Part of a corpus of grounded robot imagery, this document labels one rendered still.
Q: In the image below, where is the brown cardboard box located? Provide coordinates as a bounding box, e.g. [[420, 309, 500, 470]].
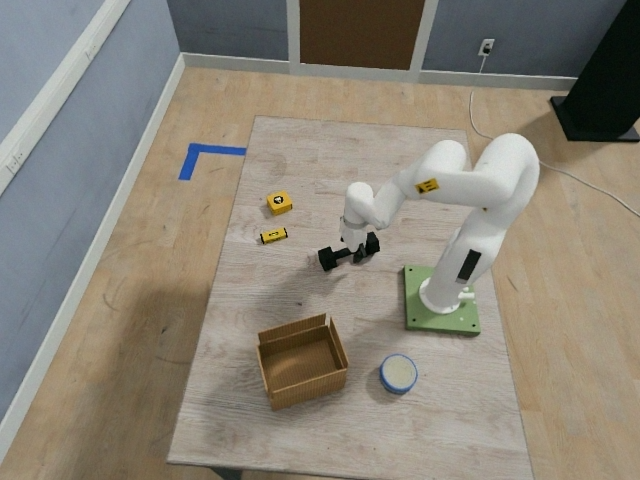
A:
[[255, 313, 349, 412]]

